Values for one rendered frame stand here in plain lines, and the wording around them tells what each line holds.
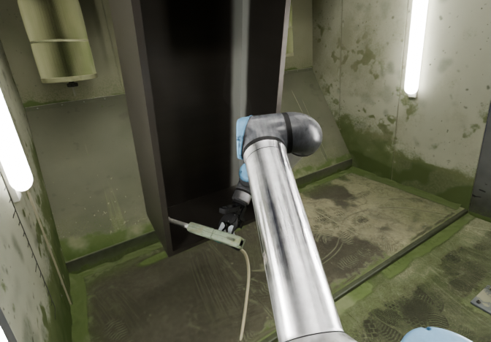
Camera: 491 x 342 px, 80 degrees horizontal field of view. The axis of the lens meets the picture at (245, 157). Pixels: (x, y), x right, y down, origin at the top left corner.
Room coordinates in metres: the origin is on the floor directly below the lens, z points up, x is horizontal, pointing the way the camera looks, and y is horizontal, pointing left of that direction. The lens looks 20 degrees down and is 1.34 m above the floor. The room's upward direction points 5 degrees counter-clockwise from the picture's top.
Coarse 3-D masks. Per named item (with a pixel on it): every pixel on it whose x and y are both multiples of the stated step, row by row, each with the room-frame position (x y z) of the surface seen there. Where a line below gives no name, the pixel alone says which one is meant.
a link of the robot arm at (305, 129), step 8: (288, 112) 0.80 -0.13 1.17; (296, 112) 0.80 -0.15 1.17; (296, 120) 0.76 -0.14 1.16; (304, 120) 0.77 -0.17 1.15; (312, 120) 0.79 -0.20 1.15; (296, 128) 0.74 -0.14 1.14; (304, 128) 0.75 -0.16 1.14; (312, 128) 0.77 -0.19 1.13; (320, 128) 0.81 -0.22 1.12; (296, 136) 0.74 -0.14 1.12; (304, 136) 0.74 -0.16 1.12; (312, 136) 0.76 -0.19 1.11; (320, 136) 0.80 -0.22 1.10; (296, 144) 0.74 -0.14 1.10; (304, 144) 0.75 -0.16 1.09; (312, 144) 0.77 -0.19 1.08; (320, 144) 0.81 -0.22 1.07; (296, 152) 0.77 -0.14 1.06; (304, 152) 0.78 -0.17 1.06; (312, 152) 0.81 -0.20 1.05; (296, 160) 0.93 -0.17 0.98
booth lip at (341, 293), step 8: (456, 216) 1.86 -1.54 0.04; (448, 224) 1.79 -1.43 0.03; (432, 232) 1.70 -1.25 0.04; (416, 240) 1.63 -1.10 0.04; (424, 240) 1.63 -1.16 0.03; (408, 248) 1.55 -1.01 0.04; (392, 256) 1.49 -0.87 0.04; (400, 256) 1.50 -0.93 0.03; (384, 264) 1.44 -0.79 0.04; (368, 272) 1.38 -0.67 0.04; (376, 272) 1.39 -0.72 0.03; (360, 280) 1.33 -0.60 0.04; (344, 288) 1.28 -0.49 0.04; (352, 288) 1.28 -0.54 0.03; (336, 296) 1.23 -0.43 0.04; (272, 336) 1.02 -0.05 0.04
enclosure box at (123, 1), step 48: (144, 0) 1.32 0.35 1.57; (192, 0) 1.43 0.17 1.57; (240, 0) 1.55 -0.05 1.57; (288, 0) 1.26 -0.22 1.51; (144, 48) 0.99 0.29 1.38; (192, 48) 1.46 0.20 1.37; (240, 48) 1.59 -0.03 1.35; (144, 96) 1.02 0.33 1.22; (192, 96) 1.49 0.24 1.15; (240, 96) 1.64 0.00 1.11; (144, 144) 1.16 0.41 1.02; (192, 144) 1.52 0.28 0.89; (144, 192) 1.37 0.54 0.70; (192, 192) 1.57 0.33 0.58; (192, 240) 1.25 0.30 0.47
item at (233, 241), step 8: (168, 216) 1.34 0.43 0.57; (176, 224) 1.28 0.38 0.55; (184, 224) 1.25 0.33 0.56; (192, 224) 1.22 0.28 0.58; (200, 224) 1.21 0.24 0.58; (192, 232) 1.20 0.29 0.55; (200, 232) 1.17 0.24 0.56; (208, 232) 1.15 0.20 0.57; (216, 232) 1.13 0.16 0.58; (224, 232) 1.12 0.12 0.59; (216, 240) 1.12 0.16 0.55; (224, 240) 1.09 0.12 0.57; (232, 240) 1.07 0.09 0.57; (240, 240) 1.06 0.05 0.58; (240, 248) 1.06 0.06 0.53
